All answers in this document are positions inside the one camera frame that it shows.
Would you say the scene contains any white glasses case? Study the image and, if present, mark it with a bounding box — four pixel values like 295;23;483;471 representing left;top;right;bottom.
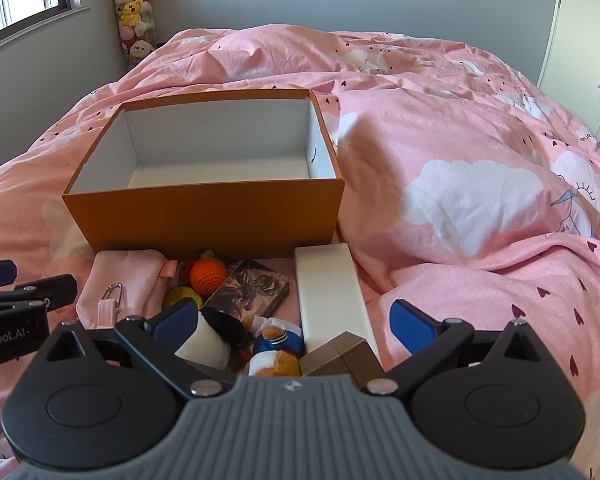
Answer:
294;242;381;356

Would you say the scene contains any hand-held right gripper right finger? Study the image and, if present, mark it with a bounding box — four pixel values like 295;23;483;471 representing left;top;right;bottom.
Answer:
365;299;548;401

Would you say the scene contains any clear tube of plush toys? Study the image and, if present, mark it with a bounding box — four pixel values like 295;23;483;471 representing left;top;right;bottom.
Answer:
107;0;158;68

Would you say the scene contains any yellow crocheted fruit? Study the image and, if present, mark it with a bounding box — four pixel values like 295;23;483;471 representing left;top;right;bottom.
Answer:
162;287;203;311

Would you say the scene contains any printed card pack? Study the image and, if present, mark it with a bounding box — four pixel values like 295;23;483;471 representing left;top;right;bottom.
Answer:
202;259;291;323

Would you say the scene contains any cream and black plush toy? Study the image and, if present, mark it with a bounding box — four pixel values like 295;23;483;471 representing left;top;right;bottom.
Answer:
175;307;246;373

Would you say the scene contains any brown bear plush blue outfit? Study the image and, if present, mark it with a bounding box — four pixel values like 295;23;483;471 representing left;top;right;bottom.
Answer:
242;316;306;378

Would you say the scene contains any orange cardboard box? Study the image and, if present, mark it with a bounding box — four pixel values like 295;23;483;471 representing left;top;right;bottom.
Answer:
61;87;346;261

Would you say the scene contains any pink cloud-print blanket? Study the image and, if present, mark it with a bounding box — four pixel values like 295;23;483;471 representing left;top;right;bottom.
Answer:
0;24;600;480

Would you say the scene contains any white door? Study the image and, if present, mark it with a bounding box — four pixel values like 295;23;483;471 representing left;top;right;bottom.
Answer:
537;0;600;146

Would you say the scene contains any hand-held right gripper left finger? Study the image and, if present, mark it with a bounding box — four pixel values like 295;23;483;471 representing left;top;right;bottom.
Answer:
42;298;233;400

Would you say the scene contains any pink fabric pouch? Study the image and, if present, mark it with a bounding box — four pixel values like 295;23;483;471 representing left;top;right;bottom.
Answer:
75;249;178;341

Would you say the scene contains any small grey gift box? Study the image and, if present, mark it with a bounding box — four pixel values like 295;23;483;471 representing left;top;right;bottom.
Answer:
300;330;386;378

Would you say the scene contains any crocheted orange fruit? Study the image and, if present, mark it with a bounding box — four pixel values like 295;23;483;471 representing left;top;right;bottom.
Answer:
189;249;229;293

